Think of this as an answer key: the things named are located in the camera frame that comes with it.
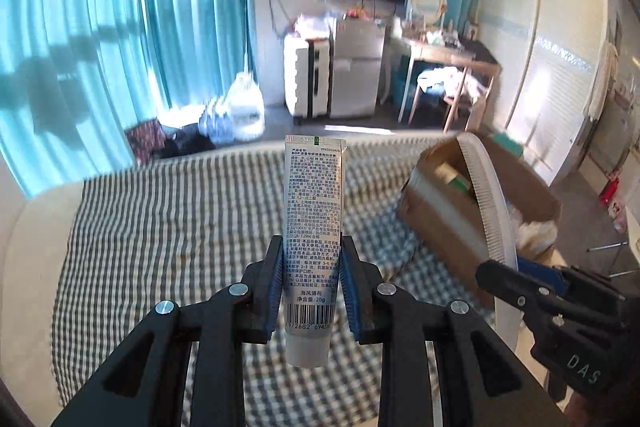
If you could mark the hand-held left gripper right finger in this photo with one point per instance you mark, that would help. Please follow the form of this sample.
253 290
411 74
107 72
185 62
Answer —
350 297

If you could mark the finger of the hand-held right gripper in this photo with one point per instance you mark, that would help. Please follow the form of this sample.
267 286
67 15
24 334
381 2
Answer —
542 274
515 289

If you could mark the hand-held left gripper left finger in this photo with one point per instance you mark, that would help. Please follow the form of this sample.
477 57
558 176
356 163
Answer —
275 292

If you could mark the white comb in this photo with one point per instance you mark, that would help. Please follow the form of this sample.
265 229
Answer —
492 207

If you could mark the white toothpaste tube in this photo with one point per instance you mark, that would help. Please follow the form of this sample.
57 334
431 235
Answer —
312 207

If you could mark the brown cardboard box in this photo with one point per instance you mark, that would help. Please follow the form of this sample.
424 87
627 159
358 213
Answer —
440 217

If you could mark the person's right forearm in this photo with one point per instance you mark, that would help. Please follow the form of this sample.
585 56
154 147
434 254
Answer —
580 412

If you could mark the white cloth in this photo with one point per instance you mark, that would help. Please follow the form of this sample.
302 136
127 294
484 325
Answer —
537 234

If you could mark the metal stand legs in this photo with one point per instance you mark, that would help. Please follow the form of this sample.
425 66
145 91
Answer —
607 248

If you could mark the red fire extinguisher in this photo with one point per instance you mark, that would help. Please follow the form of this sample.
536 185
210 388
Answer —
609 189

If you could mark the green medicine box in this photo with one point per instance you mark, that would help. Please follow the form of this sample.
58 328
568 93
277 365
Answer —
507 147

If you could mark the grey checkered blanket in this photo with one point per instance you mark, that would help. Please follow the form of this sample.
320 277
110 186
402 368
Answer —
150 232

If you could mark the dark cloth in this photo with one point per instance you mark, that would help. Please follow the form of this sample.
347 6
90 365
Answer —
187 144

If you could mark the pack of water bottles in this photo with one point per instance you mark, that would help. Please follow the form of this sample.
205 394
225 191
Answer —
217 122

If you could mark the white plastic bag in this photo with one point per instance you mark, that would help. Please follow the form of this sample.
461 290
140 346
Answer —
245 109

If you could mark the wooden chair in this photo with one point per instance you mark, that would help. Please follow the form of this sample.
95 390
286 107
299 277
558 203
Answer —
462 104

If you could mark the patterned bag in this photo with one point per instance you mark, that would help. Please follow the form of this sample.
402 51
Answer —
145 142

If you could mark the white drawer cabinet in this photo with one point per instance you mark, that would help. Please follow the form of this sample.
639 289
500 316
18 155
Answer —
300 77

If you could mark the white louvred wardrobe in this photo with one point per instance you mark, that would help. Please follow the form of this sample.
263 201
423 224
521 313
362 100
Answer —
550 57

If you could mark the clothes pile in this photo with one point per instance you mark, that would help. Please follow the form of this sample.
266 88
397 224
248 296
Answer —
445 79

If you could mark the silver fridge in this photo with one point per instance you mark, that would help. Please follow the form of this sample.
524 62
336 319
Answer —
357 72

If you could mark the black bag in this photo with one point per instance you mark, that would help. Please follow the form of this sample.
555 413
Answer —
477 51

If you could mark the wooden desk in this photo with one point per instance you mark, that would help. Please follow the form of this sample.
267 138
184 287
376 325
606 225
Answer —
440 54

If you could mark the plastic bags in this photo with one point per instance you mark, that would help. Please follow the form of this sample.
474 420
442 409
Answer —
312 24

